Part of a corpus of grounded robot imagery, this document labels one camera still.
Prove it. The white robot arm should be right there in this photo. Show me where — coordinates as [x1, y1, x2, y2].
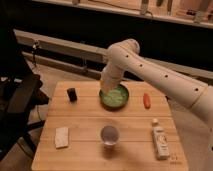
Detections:
[100, 39, 213, 145]

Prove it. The black eraser block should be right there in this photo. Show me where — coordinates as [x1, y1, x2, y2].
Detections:
[67, 88, 77, 102]

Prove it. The green bowl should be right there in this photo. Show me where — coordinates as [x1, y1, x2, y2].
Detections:
[99, 84, 129, 109]

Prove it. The wooden table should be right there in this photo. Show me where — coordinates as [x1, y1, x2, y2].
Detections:
[32, 81, 188, 171]

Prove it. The orange carrot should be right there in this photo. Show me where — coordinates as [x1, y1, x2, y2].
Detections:
[143, 93, 151, 109]

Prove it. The clear plastic cup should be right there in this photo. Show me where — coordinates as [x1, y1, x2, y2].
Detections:
[100, 125, 119, 148]

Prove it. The white sponge block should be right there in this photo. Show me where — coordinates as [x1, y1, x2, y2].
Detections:
[55, 127, 69, 149]

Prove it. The white squeeze bottle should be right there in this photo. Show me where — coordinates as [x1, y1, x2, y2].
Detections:
[152, 118, 170, 160]

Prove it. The black chair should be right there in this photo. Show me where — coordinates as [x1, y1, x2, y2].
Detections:
[0, 28, 49, 161]

